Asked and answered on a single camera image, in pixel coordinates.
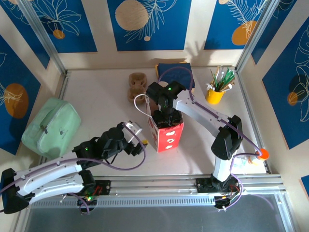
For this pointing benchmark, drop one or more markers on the brown paper wrapped straw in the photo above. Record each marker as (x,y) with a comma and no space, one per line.
(213,81)
(229,87)

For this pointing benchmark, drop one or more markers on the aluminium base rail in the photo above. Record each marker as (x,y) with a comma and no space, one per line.
(157,186)

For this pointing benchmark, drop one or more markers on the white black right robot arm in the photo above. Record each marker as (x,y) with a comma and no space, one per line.
(200,113)

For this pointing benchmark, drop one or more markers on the mint green fabric pouch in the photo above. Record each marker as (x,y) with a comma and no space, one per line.
(48,125)

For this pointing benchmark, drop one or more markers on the aluminium frame post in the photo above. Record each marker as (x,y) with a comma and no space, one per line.
(41,29)
(256,31)

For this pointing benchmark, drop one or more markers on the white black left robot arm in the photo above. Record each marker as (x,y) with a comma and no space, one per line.
(48,174)

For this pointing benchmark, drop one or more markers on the red white paper gift bag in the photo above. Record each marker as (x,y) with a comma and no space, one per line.
(169,137)

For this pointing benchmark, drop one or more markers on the stack of pulp cup carriers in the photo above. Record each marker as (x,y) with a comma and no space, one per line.
(137,79)

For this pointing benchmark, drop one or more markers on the white paper wrapped straw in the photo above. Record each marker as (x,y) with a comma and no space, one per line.
(218,75)
(209,85)

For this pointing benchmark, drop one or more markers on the clear bottle orange cap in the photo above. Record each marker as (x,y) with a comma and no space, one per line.
(263,154)

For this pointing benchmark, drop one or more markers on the green paper wrapped straw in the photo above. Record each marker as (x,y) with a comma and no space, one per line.
(225,75)

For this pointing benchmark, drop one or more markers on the bunch of wrapped straws and chopsticks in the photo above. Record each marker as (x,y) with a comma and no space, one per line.
(229,77)

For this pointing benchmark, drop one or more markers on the blue napkin stack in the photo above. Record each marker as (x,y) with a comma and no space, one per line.
(178,75)

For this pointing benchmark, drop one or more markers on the yellow straw holder cup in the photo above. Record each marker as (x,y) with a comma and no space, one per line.
(213,97)

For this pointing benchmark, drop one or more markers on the yellow napkin stack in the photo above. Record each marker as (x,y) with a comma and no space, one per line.
(157,70)

